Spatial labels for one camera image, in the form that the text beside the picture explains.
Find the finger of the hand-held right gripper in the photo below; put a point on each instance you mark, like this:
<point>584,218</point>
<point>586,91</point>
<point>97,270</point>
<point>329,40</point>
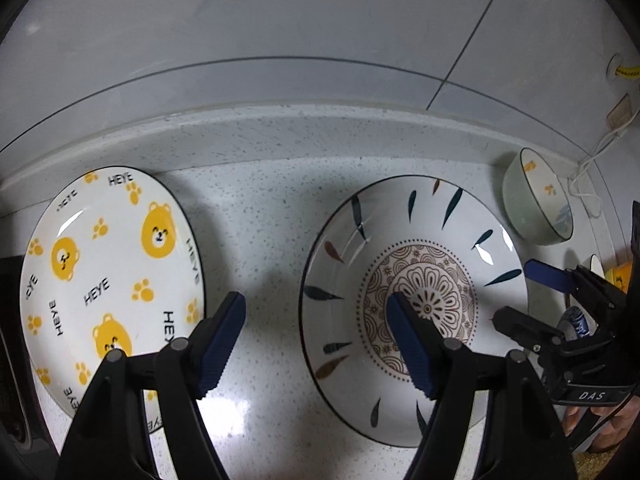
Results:
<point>520,325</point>
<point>547,275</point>

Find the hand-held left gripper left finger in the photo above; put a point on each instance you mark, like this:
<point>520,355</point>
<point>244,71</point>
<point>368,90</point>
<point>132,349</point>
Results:
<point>222,345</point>

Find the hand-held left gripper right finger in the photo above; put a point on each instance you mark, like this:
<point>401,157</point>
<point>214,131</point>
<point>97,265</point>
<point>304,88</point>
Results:
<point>407,345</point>

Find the white bowl brown rim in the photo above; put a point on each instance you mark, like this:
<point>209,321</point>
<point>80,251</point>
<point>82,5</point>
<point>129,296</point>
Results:
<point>596,266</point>

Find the white deep plate leaf pattern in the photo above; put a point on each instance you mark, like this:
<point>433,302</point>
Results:
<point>350,270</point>

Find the white plate yellow bear print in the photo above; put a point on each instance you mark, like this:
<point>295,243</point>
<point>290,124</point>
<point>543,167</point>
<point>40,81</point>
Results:
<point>100,260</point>

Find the person's right hand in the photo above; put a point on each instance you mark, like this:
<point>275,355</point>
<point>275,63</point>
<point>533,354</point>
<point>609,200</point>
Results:
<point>607,430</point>

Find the blue white patterned dish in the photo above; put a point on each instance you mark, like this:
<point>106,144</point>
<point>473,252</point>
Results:
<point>577,325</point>

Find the yellow plastic tray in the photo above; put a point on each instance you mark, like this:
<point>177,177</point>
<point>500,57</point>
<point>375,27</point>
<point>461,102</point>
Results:
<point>619,277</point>

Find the pale green ribbed bowl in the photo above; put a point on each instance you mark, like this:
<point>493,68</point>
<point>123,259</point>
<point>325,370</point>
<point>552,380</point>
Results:
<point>525,205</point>

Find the beige wall socket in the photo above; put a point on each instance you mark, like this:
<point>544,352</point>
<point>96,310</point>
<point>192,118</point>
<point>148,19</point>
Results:
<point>620,112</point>

